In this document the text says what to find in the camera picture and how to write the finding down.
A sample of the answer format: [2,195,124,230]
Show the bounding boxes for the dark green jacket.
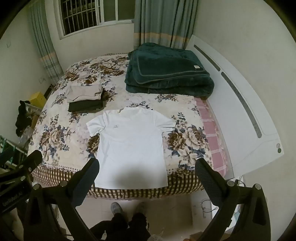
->
[124,42,215,97]

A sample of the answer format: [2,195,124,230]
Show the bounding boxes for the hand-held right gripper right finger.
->
[195,159,271,241]

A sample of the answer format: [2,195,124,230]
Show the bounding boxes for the barred window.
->
[54,0,136,40]

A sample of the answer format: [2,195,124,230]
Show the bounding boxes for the person's legs in black pants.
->
[89,212,151,241]

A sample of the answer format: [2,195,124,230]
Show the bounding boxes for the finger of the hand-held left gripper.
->
[13,149,43,173]

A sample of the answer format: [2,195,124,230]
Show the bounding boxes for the green rack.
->
[0,136,26,167]

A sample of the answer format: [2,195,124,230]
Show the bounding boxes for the person's left shoe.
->
[110,202,124,217]

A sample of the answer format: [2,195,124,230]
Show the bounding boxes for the white headboard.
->
[185,35,285,180]

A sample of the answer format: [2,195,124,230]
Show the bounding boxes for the person's right shoe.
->
[135,202,148,216]

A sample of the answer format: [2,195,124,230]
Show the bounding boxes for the narrow grey-green curtain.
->
[28,0,63,86]

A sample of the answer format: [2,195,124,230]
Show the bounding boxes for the white t-shirt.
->
[86,107,176,189]

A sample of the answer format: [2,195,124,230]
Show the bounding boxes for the yellow box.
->
[30,91,47,109]

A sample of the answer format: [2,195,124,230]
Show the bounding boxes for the person's shoe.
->
[135,202,148,216]
[110,202,124,217]

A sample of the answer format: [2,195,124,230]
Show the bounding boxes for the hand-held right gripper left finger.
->
[23,158,102,241]

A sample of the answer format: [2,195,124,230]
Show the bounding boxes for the floral bed sheet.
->
[27,53,212,200]

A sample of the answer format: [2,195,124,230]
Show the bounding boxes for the black folded garment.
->
[68,89,107,113]

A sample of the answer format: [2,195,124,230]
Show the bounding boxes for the pink checked sheet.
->
[193,97,234,179]

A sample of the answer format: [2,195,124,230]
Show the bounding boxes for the wide grey-green curtain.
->
[134,0,197,49]

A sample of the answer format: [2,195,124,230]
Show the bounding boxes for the black cloth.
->
[15,100,33,137]

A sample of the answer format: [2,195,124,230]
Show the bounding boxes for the beige folded garment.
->
[67,84,104,103]

